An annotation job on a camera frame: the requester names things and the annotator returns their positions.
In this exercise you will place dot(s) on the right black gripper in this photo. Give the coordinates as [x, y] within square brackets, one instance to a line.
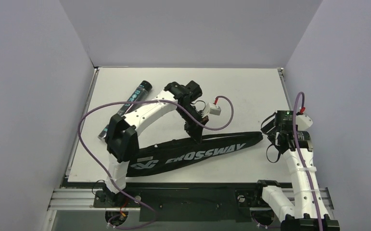
[276, 138]

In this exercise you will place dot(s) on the black racket bag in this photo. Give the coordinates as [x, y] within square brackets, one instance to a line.
[176, 154]

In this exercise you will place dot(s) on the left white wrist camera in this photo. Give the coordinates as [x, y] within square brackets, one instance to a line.
[211, 109]

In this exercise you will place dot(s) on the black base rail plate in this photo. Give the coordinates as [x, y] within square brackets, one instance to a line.
[190, 202]

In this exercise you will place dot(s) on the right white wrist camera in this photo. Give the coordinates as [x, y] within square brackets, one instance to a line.
[303, 121]

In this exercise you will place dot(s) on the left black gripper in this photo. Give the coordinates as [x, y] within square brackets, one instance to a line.
[193, 126]

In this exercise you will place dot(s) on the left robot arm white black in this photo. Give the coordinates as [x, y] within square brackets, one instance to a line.
[123, 131]

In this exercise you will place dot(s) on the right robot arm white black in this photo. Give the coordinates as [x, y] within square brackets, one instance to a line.
[307, 212]

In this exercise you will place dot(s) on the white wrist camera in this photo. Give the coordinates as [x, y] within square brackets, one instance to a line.
[303, 121]
[211, 109]

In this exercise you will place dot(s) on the black shuttlecock tube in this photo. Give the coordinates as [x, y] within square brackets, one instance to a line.
[140, 93]

